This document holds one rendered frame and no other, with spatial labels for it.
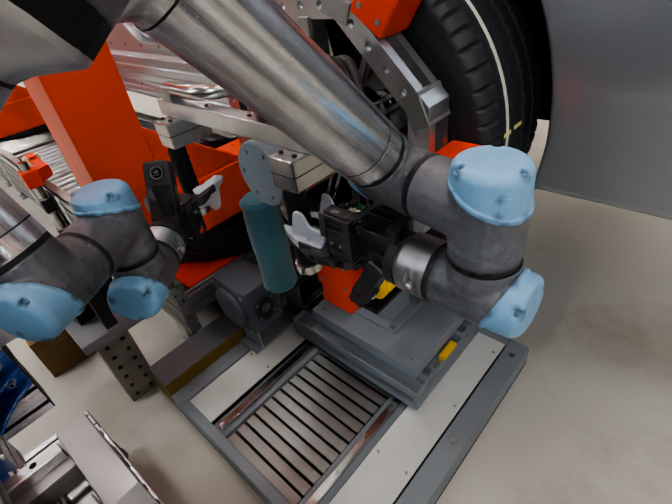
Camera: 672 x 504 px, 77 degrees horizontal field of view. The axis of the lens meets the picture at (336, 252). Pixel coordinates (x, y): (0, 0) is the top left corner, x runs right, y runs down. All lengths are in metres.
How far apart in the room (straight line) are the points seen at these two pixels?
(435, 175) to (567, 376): 1.19
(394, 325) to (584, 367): 0.64
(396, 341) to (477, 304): 0.82
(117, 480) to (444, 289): 0.39
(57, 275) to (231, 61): 0.31
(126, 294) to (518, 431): 1.11
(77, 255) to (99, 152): 0.62
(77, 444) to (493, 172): 0.51
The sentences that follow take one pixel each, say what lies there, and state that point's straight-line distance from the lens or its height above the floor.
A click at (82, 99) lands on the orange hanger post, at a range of 1.13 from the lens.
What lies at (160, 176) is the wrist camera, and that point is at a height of 0.90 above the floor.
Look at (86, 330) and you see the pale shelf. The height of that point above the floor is 0.45.
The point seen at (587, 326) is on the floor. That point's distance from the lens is 1.72.
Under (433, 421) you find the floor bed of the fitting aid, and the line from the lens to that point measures 1.29.
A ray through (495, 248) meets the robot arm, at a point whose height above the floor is 0.94.
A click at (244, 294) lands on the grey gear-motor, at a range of 1.24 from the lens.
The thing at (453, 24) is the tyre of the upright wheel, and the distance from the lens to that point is 0.74.
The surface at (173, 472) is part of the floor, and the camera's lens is 1.46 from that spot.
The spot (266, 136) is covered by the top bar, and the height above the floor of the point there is 0.96.
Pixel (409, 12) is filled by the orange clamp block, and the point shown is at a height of 1.08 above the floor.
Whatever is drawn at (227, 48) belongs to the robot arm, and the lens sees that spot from 0.32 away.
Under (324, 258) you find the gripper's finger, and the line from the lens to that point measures 0.57.
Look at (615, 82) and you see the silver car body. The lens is 0.81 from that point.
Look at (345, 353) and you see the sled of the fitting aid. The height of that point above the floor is 0.15.
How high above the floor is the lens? 1.18
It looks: 36 degrees down
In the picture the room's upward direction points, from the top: 9 degrees counter-clockwise
